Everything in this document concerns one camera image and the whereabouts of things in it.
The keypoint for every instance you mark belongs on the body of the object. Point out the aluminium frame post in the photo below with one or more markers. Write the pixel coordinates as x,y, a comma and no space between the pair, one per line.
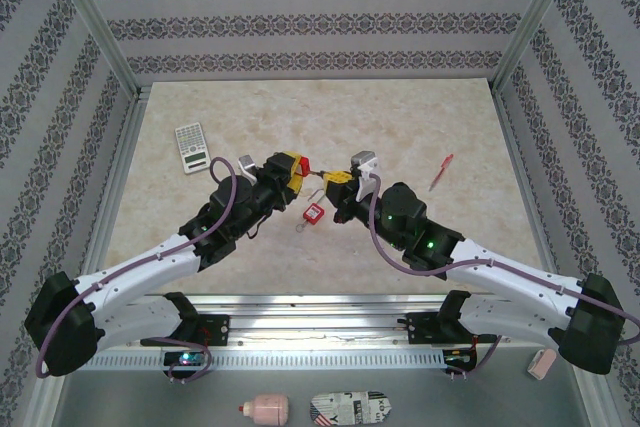
95,22
537,17

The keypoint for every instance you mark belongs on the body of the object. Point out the red labelled safety padlock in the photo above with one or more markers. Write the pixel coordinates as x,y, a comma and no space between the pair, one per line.
305,167

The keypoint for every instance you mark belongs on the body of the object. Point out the aluminium frame rail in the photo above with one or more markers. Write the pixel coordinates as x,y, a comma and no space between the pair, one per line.
520,167
120,167

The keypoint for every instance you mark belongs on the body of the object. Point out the perforated metal strip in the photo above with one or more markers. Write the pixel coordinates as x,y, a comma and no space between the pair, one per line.
300,360

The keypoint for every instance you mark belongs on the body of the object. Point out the red pen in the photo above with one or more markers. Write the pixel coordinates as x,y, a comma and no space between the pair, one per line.
442,169

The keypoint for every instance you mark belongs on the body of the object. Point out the white scientific calculator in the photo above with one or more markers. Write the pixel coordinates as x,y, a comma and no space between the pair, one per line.
192,147

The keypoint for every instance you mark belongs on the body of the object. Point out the small red padlock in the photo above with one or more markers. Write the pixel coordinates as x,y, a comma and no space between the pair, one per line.
312,213

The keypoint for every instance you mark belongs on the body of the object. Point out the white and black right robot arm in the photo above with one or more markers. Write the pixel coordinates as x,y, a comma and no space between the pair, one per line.
510,279

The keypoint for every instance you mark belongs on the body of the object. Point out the small circuit board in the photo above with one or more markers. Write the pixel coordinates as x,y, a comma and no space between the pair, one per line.
185,358
459,356

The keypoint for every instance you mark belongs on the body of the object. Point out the pink bottle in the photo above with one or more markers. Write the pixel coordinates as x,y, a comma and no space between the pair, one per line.
267,408

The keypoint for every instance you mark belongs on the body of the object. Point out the newspaper print pencil case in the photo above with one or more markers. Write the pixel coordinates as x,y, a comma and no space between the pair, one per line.
350,409

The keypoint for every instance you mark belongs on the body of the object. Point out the aluminium mounting rail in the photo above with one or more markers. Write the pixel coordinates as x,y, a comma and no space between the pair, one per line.
320,319

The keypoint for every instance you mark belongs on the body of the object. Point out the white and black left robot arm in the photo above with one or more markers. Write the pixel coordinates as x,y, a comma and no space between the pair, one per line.
140,272

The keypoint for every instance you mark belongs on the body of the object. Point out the small pink case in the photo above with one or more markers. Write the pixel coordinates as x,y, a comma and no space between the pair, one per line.
541,364

